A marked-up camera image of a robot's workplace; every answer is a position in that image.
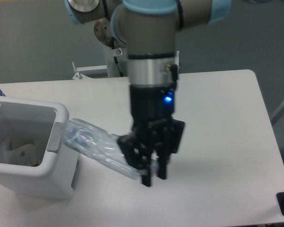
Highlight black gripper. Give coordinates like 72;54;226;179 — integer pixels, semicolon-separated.
117;81;185;187

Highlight clear plastic water bottle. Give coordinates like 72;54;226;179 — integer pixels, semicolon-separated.
62;118;147;180

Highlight white plastic wrapper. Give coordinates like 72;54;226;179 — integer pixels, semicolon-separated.
2;137;40;167

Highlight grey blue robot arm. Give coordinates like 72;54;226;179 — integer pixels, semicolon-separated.
64;0;231;187

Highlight white plastic trash can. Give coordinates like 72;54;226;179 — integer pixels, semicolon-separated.
0;96;81;199

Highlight white metal base frame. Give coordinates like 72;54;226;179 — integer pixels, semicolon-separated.
71;50;182;80

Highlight black cable on pedestal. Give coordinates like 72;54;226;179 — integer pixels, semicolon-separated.
111;36;124;78

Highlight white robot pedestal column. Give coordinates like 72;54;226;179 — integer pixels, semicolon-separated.
94;18;127;77

